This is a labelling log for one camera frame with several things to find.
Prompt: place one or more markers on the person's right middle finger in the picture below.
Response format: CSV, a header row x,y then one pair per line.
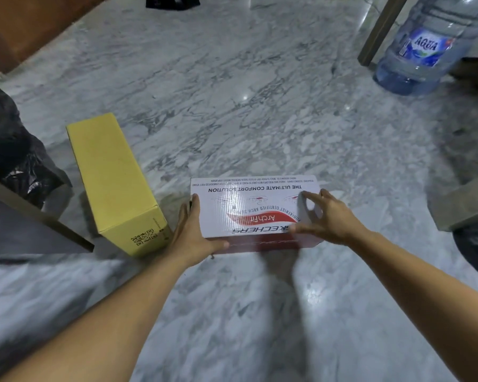
x,y
330,196

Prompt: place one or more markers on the large clear water bottle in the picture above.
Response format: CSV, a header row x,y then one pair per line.
x,y
426,43

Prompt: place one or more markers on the black cloth item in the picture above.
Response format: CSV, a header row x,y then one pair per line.
x,y
171,1

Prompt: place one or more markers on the person's right thumb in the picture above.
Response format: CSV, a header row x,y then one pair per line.
x,y
304,229

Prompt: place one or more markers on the person's left thumb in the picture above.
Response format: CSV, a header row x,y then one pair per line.
x,y
216,246

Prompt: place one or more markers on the yellow cardboard box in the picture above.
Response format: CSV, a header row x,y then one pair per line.
x,y
113,178

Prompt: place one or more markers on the person's left forearm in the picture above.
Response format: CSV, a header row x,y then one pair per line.
x,y
103,326

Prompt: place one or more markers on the person's right forearm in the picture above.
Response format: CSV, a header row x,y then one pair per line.
x,y
430,298

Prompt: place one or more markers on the dark brown object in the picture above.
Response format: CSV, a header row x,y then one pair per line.
x,y
476,73

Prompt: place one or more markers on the person's right hand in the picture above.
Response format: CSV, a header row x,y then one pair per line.
x,y
338,222

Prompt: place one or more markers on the grey shelf board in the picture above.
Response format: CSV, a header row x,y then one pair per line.
x,y
20,226

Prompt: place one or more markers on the white and red shoe box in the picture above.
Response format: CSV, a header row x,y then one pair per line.
x,y
255,210

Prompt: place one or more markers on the wooden table leg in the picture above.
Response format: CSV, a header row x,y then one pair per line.
x,y
382,29

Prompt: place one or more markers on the grey furniture foot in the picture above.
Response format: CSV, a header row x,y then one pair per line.
x,y
468,206

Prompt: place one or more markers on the brown wooden cabinet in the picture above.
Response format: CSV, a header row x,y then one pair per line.
x,y
28,23

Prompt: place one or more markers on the person's left hand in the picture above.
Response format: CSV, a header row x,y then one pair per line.
x,y
189,238

